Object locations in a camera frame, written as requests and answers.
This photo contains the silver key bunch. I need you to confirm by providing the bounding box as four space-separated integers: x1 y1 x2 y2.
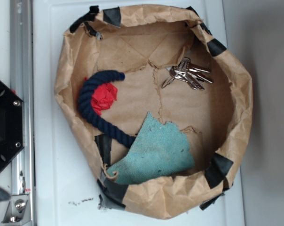
161 57 213 90

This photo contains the brown paper bag bin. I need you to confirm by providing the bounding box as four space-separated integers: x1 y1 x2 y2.
55 4 253 219

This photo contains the teal cloth piece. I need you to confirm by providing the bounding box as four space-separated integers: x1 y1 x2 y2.
106 112 195 185

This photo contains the red crumpled paper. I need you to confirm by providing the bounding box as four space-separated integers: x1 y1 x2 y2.
90 83 118 115

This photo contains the navy blue rope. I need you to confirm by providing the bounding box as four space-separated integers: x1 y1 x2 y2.
78 70 136 149

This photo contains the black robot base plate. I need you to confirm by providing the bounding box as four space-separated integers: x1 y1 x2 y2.
0 81 24 173

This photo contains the aluminium rail frame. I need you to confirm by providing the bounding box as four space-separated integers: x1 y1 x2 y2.
1 0 36 226

